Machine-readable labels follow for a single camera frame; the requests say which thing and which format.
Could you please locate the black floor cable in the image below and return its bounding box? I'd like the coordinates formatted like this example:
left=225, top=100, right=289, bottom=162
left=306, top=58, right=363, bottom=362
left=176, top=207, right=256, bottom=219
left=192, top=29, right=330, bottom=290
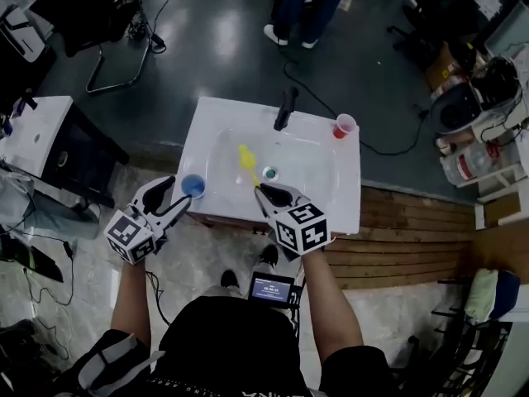
left=283, top=47, right=431, bottom=156

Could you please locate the chrome frame black chair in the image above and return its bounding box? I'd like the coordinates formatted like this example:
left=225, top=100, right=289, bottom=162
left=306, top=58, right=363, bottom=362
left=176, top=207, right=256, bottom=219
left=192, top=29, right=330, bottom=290
left=31, top=0, right=152, bottom=94

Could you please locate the green cloth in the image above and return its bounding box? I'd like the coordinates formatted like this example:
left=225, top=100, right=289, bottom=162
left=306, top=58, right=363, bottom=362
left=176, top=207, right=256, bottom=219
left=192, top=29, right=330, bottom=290
left=465, top=269, right=499, bottom=322

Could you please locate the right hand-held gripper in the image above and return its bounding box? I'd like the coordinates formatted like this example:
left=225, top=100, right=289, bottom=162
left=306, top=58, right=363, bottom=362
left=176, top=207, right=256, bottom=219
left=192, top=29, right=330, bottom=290
left=253, top=181, right=333, bottom=262

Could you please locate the red plastic cup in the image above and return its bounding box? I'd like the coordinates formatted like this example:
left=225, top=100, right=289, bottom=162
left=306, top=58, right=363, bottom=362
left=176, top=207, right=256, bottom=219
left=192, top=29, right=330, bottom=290
left=331, top=112, right=360, bottom=141

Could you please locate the small black monitor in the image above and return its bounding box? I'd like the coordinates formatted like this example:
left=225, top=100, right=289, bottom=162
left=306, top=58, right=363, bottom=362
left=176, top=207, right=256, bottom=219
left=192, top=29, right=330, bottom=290
left=247, top=271, right=295, bottom=305

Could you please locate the clear water jug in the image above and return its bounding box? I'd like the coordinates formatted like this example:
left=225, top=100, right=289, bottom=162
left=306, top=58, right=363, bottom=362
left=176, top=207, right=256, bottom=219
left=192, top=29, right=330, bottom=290
left=440, top=141, right=499, bottom=188

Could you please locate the grey shoulder strap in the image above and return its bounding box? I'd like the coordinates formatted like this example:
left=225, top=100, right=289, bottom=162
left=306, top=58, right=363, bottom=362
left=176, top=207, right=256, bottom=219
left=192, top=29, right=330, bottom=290
left=78, top=332, right=166, bottom=390

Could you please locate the blue chair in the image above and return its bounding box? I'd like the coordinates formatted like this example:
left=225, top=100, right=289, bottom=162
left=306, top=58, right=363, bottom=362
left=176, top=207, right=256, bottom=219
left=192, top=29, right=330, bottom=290
left=431, top=269, right=522, bottom=326

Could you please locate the person's left forearm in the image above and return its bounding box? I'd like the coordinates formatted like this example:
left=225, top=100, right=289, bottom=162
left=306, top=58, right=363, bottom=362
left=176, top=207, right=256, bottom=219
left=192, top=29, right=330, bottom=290
left=110, top=258, right=152, bottom=353

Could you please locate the black office chair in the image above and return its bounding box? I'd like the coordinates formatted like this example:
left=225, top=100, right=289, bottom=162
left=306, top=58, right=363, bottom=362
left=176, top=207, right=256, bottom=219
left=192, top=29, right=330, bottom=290
left=392, top=320, right=513, bottom=397
left=386, top=0, right=455, bottom=69

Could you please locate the cardboard box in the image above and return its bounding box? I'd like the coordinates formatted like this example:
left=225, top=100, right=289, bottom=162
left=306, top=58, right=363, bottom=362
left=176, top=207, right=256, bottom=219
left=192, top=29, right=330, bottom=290
left=425, top=41, right=462, bottom=93

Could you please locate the yellow brush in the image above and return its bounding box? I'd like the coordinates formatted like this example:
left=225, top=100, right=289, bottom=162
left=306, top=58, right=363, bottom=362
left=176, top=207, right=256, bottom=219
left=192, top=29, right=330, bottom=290
left=237, top=143, right=262, bottom=189

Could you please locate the person's right forearm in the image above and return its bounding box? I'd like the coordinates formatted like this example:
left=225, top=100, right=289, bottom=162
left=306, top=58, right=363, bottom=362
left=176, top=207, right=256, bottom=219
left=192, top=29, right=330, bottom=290
left=300, top=249, right=365, bottom=366

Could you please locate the black faucet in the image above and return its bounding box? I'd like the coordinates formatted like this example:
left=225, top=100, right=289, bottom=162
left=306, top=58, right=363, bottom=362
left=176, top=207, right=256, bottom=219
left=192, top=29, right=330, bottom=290
left=273, top=86, right=300, bottom=132

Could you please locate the wooden plank platform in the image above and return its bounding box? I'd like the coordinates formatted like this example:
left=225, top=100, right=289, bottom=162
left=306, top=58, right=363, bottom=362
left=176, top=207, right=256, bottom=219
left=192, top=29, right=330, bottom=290
left=326, top=184, right=480, bottom=291

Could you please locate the person's right shoe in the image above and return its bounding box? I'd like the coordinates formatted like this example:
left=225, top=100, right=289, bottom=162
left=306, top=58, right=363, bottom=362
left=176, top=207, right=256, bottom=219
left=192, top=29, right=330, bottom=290
left=259, top=244, right=279, bottom=269

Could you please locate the blue cup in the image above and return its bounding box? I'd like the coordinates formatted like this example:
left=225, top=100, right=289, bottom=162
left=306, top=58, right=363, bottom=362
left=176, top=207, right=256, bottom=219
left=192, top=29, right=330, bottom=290
left=180, top=173, right=207, bottom=200

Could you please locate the person's black shirt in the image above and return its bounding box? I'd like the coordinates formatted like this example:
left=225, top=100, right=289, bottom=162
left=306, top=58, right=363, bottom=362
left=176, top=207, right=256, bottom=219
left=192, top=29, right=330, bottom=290
left=53, top=295, right=398, bottom=397

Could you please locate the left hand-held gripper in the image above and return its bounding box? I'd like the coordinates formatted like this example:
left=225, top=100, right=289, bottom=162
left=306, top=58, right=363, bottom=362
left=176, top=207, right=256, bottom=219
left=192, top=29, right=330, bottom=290
left=102, top=175, right=194, bottom=265

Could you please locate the brown wooden board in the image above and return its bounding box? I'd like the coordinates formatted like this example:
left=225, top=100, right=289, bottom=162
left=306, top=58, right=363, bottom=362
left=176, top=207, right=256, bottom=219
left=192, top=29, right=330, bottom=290
left=470, top=217, right=529, bottom=272

